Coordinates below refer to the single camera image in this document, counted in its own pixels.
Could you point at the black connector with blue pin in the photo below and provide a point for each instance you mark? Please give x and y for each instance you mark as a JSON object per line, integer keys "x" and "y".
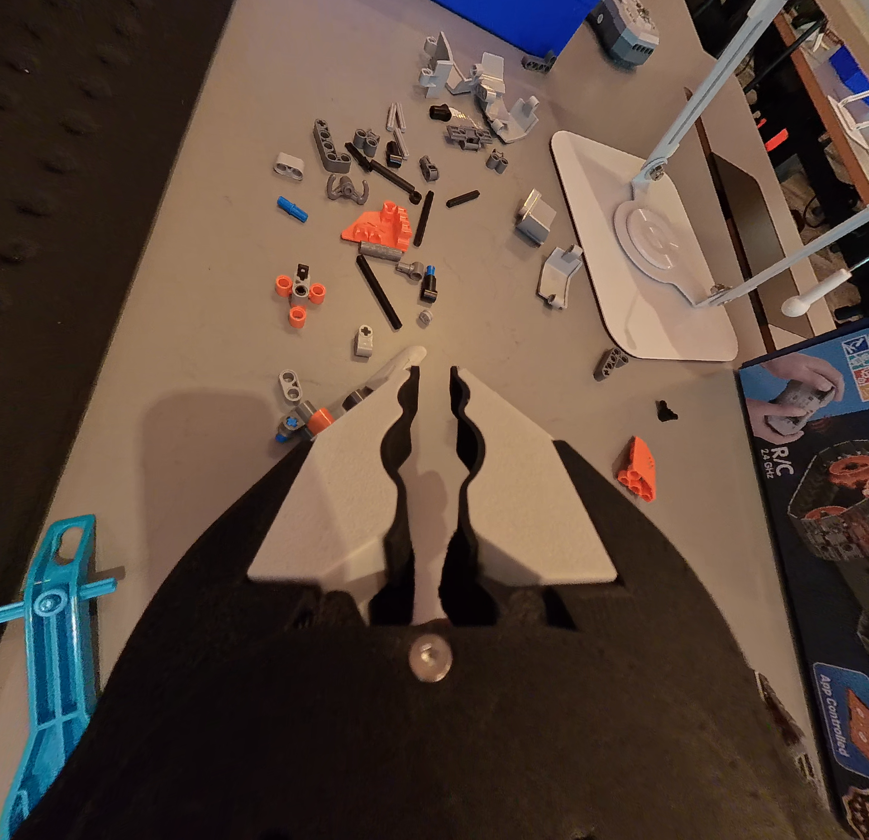
{"x": 429, "y": 284}

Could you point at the long black axle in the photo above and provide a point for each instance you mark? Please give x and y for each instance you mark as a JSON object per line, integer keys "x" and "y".
{"x": 379, "y": 290}

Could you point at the grey orange blue block assembly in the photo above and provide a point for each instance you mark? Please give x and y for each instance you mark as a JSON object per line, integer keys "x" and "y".
{"x": 319, "y": 417}

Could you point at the grey claw piece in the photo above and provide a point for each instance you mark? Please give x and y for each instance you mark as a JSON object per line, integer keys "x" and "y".
{"x": 347, "y": 189}

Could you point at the black axle with connectors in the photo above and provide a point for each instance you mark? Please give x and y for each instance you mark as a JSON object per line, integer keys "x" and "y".
{"x": 383, "y": 173}

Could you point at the light grey curved blade panel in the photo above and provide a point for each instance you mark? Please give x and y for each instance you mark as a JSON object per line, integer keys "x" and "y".
{"x": 400, "y": 365}

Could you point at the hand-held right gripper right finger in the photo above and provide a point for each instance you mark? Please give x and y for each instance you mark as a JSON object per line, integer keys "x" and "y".
{"x": 536, "y": 514}

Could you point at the light grey angular panel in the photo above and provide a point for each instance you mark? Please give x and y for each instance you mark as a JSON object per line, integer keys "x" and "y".
{"x": 438, "y": 66}

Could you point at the dark grey four-hole beam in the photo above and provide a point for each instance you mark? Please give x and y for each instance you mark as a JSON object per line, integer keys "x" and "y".
{"x": 332, "y": 146}

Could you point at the grey pin connector block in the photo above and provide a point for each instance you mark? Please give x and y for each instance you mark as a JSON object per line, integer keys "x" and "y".
{"x": 468, "y": 136}

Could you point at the grey control hub module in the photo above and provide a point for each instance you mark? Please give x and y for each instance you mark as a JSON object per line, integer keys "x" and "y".
{"x": 628, "y": 29}

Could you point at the black angled connector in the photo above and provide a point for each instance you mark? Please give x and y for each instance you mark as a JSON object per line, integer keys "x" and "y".
{"x": 441, "y": 112}

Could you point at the light grey stepped panel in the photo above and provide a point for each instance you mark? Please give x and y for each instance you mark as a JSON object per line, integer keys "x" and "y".
{"x": 489, "y": 76}

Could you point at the orange wedge block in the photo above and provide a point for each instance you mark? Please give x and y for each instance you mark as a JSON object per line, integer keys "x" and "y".
{"x": 638, "y": 470}

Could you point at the grey tube sleeve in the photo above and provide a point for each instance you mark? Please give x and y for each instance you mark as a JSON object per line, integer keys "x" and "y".
{"x": 380, "y": 250}

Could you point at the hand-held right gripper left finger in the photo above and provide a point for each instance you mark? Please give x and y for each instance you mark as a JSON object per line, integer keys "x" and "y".
{"x": 326, "y": 514}

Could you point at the light grey short beam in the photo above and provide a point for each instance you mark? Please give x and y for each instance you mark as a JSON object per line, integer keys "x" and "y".
{"x": 292, "y": 165}

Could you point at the light grey cross-hole connector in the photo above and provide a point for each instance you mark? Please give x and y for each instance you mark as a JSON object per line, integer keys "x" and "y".
{"x": 364, "y": 342}

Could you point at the blue storage bin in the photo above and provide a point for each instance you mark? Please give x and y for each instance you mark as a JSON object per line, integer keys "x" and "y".
{"x": 509, "y": 5}

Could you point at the light grey curved fender panel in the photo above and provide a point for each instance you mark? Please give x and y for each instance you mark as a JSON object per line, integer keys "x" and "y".
{"x": 560, "y": 273}

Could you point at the small blue bin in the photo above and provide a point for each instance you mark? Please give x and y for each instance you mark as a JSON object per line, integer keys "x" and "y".
{"x": 848, "y": 66}

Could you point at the light grey curved shell panel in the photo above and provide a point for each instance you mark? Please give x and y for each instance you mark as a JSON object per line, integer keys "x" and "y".
{"x": 512, "y": 122}

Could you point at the small grey axle connector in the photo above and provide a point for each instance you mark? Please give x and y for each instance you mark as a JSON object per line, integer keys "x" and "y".
{"x": 409, "y": 268}

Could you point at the orange angled panel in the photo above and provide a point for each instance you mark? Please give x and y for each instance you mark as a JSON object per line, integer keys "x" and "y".
{"x": 377, "y": 227}

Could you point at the short black axle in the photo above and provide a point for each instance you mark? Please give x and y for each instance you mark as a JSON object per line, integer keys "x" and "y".
{"x": 463, "y": 198}

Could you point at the white thin connector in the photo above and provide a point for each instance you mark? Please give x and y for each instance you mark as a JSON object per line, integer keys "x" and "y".
{"x": 392, "y": 117}
{"x": 401, "y": 116}

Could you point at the orange bush grey connector assembly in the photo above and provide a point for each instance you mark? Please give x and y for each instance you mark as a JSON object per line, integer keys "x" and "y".
{"x": 299, "y": 290}

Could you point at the small black connector piece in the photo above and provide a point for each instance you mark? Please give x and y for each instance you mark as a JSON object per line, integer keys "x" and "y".
{"x": 667, "y": 411}

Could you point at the light grey two-hole connector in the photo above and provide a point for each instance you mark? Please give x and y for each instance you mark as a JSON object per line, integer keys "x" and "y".
{"x": 290, "y": 385}

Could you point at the cyan plastic brick tool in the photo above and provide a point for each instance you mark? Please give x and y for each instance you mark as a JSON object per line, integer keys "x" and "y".
{"x": 61, "y": 684}

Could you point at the light grey box panel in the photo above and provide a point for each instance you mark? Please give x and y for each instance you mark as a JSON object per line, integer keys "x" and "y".
{"x": 536, "y": 219}

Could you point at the white book stand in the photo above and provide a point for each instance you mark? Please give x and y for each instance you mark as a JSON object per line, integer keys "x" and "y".
{"x": 611, "y": 256}

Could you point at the dark grey double connector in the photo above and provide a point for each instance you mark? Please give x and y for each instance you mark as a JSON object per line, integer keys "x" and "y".
{"x": 366, "y": 142}

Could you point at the medium black axle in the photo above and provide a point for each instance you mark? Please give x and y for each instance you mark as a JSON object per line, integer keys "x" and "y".
{"x": 424, "y": 219}

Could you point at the blue pin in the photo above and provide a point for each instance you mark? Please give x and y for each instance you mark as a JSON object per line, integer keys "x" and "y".
{"x": 292, "y": 208}

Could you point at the printed robot kit box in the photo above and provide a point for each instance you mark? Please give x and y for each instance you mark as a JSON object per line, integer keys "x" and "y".
{"x": 815, "y": 514}

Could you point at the dark grey short beam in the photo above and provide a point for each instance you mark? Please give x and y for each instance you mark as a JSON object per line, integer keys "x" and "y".
{"x": 540, "y": 62}
{"x": 609, "y": 363}

